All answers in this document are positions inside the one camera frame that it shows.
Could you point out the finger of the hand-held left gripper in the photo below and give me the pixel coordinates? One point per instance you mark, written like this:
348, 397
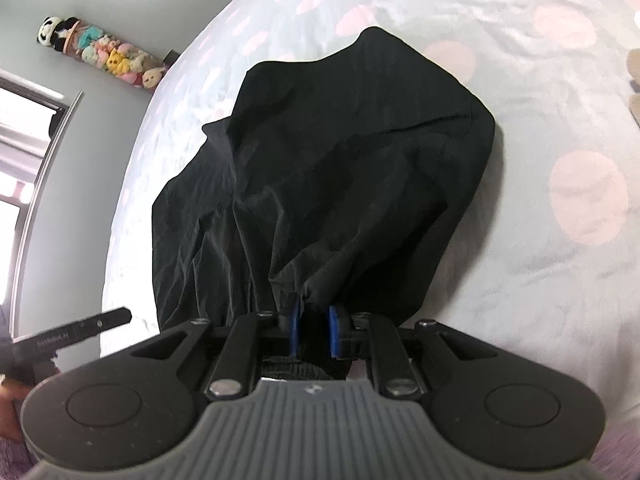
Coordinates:
105, 320

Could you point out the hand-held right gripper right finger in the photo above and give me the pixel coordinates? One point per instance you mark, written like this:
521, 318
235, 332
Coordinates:
334, 334

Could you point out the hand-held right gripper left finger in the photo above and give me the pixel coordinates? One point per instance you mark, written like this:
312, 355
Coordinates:
295, 329

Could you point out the black shorts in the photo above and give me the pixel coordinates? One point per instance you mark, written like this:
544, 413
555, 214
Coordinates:
325, 160

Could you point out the person's left hand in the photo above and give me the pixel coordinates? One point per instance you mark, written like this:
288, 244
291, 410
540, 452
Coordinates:
9, 400

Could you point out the window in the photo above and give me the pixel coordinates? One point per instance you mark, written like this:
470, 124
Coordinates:
20, 125

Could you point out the hanging tube of small plushies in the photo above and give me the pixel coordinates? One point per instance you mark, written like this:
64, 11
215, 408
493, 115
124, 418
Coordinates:
117, 62

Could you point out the panda plush toy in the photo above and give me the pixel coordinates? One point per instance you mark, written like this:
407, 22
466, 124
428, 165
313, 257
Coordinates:
52, 30

